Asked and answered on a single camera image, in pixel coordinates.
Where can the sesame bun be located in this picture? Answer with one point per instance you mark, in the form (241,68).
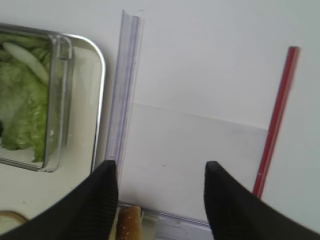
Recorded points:
(129,224)
(113,230)

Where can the clear bun pusher track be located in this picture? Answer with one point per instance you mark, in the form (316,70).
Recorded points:
(188,225)

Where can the green lettuce pile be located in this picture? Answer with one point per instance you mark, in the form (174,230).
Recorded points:
(25,64)

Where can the clear plastic vegetable container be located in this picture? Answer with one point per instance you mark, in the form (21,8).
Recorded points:
(59,91)

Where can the metal serving tray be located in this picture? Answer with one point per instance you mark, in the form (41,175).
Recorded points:
(28,192)

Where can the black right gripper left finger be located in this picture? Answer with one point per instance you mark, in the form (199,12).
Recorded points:
(86,213)

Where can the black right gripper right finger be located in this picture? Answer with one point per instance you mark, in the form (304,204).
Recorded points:
(234,213)

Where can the sesame bun top right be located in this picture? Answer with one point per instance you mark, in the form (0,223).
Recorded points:
(129,224)

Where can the sesame bun top left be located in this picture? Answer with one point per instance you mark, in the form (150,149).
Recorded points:
(113,230)

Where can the white bun pusher block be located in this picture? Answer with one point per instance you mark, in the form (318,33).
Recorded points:
(149,223)

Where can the right red strip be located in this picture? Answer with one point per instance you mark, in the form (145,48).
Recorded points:
(283,92)

